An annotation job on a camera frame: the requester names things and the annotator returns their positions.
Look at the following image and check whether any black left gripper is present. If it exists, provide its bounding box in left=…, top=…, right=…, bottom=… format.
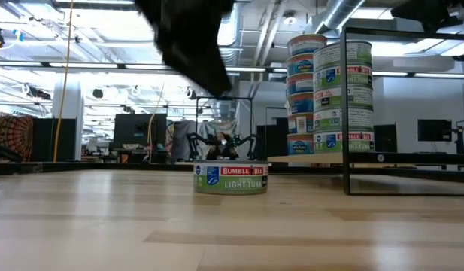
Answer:
left=133, top=0, right=235, bottom=97

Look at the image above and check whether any person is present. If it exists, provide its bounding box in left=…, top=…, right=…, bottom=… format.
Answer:
left=207, top=132, right=240, bottom=161

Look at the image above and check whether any black computer monitor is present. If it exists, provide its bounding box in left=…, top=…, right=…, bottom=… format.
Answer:
left=111, top=113, right=168, bottom=151

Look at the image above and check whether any black display panel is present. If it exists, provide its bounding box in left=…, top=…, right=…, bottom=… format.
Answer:
left=255, top=117, right=290, bottom=160

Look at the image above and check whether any long ceiling light bar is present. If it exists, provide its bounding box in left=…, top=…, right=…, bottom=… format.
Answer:
left=0, top=61, right=464, bottom=80

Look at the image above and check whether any black cabinet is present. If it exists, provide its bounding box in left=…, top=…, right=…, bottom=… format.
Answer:
left=31, top=118, right=77, bottom=163

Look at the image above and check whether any black desk monitor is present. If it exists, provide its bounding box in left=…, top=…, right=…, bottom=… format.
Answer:
left=374, top=123, right=399, bottom=154

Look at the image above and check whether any red patterned tapestry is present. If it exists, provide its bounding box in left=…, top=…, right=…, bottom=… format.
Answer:
left=0, top=114, right=35, bottom=163

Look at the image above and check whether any background black metal frame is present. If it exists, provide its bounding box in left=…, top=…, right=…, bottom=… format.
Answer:
left=195, top=96, right=254, bottom=159

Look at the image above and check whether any yellow power cable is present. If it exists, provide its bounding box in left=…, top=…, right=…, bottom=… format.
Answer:
left=52, top=0, right=74, bottom=163

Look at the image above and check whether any wooden shelf with black frame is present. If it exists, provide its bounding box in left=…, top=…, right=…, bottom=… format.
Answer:
left=267, top=26, right=464, bottom=196

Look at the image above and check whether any black wall screen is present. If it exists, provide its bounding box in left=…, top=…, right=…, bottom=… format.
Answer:
left=417, top=118, right=453, bottom=143

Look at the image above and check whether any black camera on stand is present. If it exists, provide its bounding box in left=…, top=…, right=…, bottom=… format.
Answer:
left=451, top=126, right=464, bottom=155

